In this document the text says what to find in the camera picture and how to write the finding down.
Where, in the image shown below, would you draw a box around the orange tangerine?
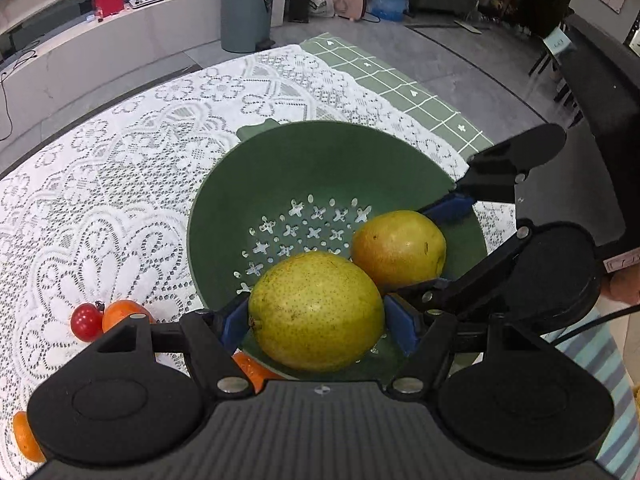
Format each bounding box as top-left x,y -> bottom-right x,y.
232,351 -> 283,395
101,299 -> 157,336
12,411 -> 47,463

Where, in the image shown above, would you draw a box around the white lace tablecloth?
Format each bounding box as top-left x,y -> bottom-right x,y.
0,44 -> 518,480

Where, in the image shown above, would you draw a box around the grey pedal trash bin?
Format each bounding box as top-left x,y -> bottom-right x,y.
220,0 -> 276,53

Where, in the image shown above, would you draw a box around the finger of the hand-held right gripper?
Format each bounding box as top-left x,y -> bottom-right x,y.
417,124 -> 568,224
382,219 -> 536,322

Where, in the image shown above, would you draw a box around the red cherry tomato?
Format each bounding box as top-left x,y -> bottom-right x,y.
70,301 -> 106,343

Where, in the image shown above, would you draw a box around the pink bag on floor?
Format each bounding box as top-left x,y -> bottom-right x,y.
332,0 -> 368,22

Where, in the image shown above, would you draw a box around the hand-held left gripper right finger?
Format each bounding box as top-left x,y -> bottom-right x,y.
384,294 -> 543,397

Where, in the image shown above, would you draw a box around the green colander bowl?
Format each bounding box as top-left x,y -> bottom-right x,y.
186,119 -> 488,386

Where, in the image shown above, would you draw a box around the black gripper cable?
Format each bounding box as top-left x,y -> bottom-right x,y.
550,304 -> 640,343

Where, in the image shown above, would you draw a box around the black table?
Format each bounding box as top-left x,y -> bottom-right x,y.
560,12 -> 640,261

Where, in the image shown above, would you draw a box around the white tv console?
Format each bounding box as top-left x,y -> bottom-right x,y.
0,0 -> 291,171

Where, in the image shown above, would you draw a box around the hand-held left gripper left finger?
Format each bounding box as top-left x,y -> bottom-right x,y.
95,295 -> 253,398

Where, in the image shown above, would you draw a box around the blue striped cloth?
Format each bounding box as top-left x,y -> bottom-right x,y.
545,305 -> 640,480

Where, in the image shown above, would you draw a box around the yellow-green freckled pear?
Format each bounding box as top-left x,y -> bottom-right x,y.
247,251 -> 386,373

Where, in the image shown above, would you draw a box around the yellow pear with orange blush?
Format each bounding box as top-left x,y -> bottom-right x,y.
350,210 -> 447,297

